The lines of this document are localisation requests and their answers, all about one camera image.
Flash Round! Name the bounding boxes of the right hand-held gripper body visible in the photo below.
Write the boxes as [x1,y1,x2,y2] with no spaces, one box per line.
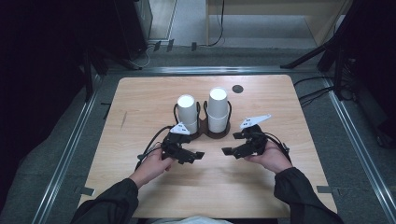
[239,114,272,156]

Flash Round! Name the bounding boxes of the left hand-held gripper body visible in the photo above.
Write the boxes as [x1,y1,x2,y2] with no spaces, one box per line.
[162,122,191,163]

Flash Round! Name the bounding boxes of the dark double cup holder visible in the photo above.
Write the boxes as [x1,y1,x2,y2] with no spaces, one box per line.
[172,100,233,140]

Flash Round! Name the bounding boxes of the person's right hand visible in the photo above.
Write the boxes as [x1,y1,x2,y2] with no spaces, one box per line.
[243,139,293,175]

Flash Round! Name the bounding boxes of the person's left hand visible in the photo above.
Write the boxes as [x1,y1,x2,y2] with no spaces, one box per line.
[129,146,176,189]

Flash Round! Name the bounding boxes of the white paper cup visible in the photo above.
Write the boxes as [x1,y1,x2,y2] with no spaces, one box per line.
[207,87,230,119]
[183,119,199,135]
[207,111,230,134]
[177,93,198,126]

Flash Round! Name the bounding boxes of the person's white clothing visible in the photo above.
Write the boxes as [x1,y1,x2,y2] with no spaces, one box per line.
[153,216,234,224]

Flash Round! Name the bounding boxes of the black metal stand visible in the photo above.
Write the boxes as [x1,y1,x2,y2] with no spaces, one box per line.
[81,46,109,102]

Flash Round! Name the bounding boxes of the black tripod stand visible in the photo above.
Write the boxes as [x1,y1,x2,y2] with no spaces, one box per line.
[279,0,396,102]

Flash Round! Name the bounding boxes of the black cabinet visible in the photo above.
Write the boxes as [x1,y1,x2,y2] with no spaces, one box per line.
[112,0,153,61]

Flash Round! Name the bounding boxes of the light wooden shelf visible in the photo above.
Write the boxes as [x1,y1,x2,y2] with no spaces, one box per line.
[205,0,354,47]

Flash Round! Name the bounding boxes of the right hand-held gripper cable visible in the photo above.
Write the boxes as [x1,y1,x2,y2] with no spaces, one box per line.
[264,132,292,164]

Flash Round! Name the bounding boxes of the metal floor rail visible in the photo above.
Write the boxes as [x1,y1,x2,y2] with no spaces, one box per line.
[31,74,105,224]
[106,65,325,76]
[321,77,396,224]

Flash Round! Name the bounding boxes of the black floor cables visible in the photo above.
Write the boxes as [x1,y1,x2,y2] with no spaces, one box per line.
[293,76,336,108]

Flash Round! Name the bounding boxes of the white floor cable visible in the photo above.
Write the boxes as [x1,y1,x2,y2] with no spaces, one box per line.
[130,43,157,70]

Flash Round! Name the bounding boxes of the black hanging cable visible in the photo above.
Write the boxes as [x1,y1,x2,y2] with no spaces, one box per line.
[206,0,226,48]

